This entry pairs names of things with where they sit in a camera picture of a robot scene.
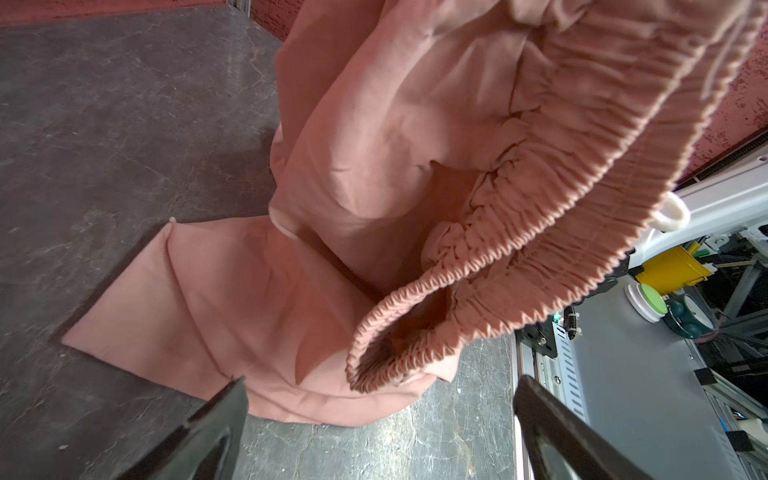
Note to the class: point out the pink shorts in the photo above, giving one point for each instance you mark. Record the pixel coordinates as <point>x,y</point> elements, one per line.
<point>445,171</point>

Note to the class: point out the white green round lid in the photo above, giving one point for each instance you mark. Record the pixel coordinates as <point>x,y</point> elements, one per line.
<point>646,301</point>

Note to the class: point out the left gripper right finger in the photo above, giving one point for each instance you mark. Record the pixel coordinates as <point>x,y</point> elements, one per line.
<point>558,443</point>

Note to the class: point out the white slotted cable duct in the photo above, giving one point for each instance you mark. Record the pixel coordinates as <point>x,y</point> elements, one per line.
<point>558,376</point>

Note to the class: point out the yellow container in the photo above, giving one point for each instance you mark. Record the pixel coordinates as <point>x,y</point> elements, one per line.
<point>673,270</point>

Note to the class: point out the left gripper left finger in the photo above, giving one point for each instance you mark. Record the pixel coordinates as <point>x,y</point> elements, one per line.
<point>205,446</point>

